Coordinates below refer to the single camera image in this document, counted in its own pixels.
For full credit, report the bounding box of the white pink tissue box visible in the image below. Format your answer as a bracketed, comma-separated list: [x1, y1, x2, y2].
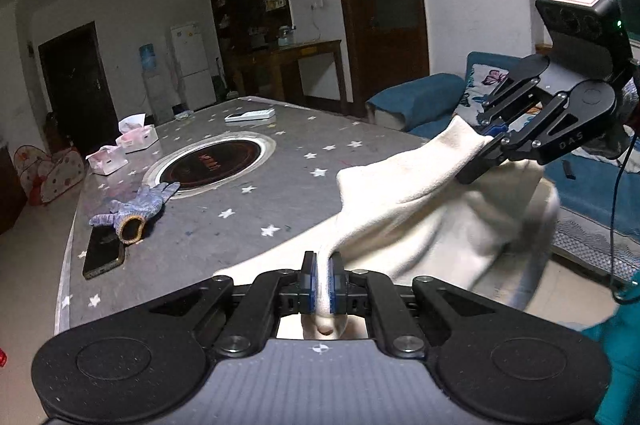
[86, 145, 128, 176]
[116, 115, 158, 154]

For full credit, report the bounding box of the white refrigerator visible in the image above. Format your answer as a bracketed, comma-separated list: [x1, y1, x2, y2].
[170, 21, 217, 112]

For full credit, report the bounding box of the butterfly print cushion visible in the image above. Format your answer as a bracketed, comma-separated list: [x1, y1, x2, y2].
[457, 64, 543, 126]

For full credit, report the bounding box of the person's teal jacket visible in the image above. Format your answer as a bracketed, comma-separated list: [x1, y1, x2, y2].
[582, 270, 640, 425]

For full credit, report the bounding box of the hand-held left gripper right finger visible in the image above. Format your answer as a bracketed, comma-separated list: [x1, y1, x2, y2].
[330, 251, 501, 358]

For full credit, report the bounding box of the black cable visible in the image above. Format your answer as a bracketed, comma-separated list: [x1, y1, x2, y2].
[607, 125, 640, 306]

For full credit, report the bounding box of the dark wooden door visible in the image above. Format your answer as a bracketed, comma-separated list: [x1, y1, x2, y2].
[37, 21, 120, 146]

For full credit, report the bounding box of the cream fleece garment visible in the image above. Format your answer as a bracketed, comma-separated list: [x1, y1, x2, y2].
[277, 115, 561, 341]

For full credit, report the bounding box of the water dispenser with blue bottle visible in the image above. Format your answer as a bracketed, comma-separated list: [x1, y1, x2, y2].
[138, 43, 173, 126]

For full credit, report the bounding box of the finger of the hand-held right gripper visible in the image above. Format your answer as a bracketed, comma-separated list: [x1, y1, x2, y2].
[456, 82, 618, 186]
[475, 54, 553, 128]

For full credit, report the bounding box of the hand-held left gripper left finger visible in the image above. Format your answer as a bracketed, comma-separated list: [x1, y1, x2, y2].
[147, 250, 318, 358]

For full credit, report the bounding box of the blue knit work glove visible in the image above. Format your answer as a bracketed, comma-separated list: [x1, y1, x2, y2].
[89, 181, 181, 246]

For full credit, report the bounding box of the white power strip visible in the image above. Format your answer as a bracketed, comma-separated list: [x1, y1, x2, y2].
[224, 107, 277, 123]

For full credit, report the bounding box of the wooden sideboard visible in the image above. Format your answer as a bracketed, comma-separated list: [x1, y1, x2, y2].
[232, 39, 348, 116]

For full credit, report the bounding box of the blue sofa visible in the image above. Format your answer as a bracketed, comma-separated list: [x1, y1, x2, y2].
[365, 51, 640, 276]

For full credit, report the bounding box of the black smartphone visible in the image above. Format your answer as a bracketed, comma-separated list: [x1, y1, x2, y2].
[82, 227, 126, 280]

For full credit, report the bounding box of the grey patterned sofa cover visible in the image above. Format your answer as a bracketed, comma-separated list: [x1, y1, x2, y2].
[552, 205, 640, 278]

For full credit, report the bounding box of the round built-in induction cooktop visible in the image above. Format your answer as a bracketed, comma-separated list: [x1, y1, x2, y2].
[142, 131, 277, 192]

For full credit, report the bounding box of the spotted play tent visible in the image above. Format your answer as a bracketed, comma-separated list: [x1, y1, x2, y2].
[12, 145, 86, 206]

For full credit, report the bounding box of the grey starred table cover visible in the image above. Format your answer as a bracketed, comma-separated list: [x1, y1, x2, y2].
[54, 96, 441, 336]

